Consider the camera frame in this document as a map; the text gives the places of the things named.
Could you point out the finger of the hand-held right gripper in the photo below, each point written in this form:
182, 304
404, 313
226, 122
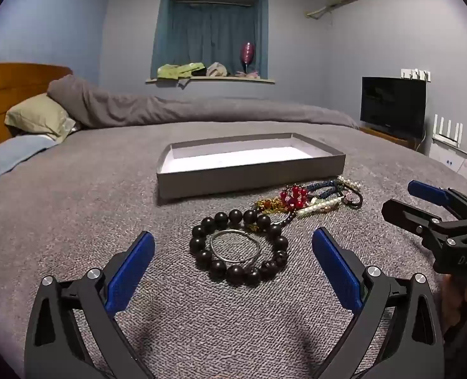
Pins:
405, 215
428, 192

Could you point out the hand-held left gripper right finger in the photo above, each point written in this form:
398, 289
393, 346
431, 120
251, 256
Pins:
336, 272

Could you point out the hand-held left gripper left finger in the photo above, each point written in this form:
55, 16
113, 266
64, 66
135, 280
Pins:
131, 272

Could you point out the silver bangle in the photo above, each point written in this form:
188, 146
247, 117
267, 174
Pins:
211, 244

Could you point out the grey cardboard box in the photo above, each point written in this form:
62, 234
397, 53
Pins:
225, 183

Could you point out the white box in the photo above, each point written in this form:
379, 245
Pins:
450, 158

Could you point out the white router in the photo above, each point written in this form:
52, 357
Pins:
446, 138

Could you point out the grey bedspread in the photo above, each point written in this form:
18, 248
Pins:
79, 225

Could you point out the wooden television stand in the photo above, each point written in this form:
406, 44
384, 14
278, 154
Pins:
383, 134

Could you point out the black television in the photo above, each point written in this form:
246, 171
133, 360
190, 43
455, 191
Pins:
391, 104

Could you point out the grey duvet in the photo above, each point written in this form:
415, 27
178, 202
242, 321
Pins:
178, 110

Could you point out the blue pillow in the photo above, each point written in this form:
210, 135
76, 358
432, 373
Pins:
8, 154

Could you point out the green pillow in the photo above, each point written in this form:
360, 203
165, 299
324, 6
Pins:
36, 116

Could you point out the green cloth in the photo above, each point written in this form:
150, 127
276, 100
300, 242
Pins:
174, 71

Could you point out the small pink cloth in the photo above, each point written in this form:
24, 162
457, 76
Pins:
249, 74

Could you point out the beige pipe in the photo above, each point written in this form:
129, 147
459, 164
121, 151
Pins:
320, 11

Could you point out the window sill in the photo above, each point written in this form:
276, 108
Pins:
233, 80

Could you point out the beige cloth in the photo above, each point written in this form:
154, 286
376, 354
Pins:
217, 69

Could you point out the pink goblet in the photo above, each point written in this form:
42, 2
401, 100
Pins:
247, 52

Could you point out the wooden headboard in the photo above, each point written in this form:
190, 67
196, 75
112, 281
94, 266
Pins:
4, 83

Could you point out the teal curtain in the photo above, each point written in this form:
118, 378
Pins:
210, 35

